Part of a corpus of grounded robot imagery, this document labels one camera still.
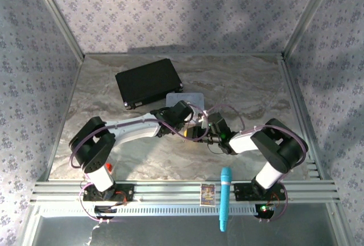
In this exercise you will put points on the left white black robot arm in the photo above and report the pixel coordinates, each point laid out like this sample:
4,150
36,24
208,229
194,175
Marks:
94,146

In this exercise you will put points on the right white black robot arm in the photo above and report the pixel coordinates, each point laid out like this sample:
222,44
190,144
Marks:
273,143

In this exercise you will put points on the light grey flat board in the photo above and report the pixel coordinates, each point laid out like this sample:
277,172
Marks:
196,99

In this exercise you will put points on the black hard case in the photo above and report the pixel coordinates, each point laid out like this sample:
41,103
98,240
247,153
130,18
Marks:
148,83

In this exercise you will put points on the small printed card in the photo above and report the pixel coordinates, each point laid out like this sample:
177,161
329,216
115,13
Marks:
207,195

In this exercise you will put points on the right base controller board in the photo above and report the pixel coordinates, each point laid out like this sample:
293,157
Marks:
264,210

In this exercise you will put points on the base controller board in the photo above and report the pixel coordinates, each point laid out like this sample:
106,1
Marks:
264,210
105,211

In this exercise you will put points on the small red object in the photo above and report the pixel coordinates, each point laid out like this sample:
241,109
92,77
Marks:
109,168

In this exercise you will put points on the left base controller board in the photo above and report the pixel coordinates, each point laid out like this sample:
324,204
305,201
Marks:
105,211

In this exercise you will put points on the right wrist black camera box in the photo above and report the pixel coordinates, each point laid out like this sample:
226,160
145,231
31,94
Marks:
217,120

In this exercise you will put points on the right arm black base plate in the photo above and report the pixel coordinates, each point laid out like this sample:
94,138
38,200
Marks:
244,191

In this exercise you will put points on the aluminium front frame rails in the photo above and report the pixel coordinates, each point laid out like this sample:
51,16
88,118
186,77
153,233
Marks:
170,192

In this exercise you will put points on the aluminium side frame rail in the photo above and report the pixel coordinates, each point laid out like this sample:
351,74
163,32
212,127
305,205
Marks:
64,118
301,120

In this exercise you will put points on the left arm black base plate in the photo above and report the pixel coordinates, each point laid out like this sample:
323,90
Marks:
123,193

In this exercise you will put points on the aluminium corner post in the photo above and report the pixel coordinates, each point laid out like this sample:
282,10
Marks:
310,12
57,15

